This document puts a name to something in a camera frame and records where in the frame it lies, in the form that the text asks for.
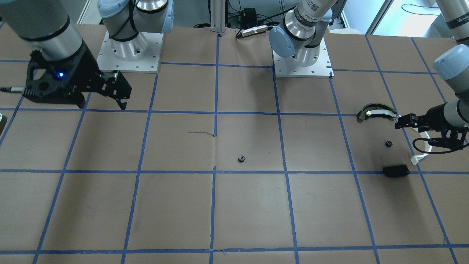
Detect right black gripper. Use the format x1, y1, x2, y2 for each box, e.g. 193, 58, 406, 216
22, 41, 132, 110

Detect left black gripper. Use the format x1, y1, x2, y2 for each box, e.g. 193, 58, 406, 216
394, 104, 468, 151

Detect green and white curved part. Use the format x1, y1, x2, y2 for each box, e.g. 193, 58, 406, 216
357, 103, 398, 123

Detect black rectangular block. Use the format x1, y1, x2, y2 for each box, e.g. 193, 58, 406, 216
382, 164, 410, 178

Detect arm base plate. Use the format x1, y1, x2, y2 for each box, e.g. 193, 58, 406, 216
97, 32, 165, 74
272, 39, 335, 78

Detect white curved plastic bracket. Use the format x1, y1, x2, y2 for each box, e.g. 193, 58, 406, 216
410, 130, 432, 165

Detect aluminium frame post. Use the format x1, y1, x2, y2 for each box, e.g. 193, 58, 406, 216
208, 0, 228, 36

